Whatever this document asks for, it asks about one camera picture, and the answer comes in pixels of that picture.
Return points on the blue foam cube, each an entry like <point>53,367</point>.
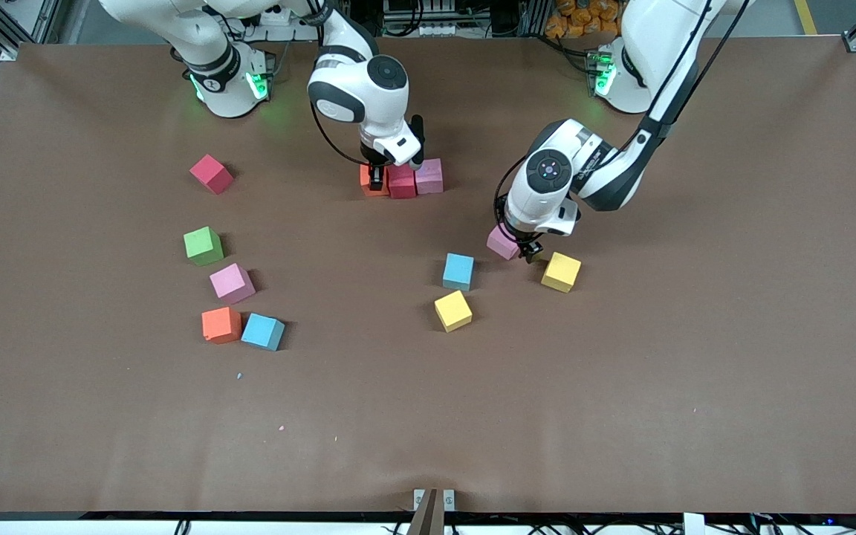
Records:
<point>458,270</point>
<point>261,330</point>

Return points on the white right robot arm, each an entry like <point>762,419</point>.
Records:
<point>339,74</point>

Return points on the large table mat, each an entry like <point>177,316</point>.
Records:
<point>428,416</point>

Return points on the pile of orange packets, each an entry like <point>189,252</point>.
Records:
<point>580,18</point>

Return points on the brown wedge bar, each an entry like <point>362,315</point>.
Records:
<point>428,520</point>

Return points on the green foam cube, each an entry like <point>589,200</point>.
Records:
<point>201,244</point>

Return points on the metal clamp bracket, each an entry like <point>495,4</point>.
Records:
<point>417,496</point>

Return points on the white power strip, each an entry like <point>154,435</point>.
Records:
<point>443,30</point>
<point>279,16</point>

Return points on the white label tag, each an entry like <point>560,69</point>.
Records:
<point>693,524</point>

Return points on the yellow foam cube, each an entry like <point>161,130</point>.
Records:
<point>561,270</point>
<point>452,309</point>

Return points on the orange foam cube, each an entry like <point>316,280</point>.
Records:
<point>220,324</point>
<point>365,186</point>

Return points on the red foam cube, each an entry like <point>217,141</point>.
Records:
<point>402,184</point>
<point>211,174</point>

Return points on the pink foam cube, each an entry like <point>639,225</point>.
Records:
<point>501,244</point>
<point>231,282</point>
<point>430,178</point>

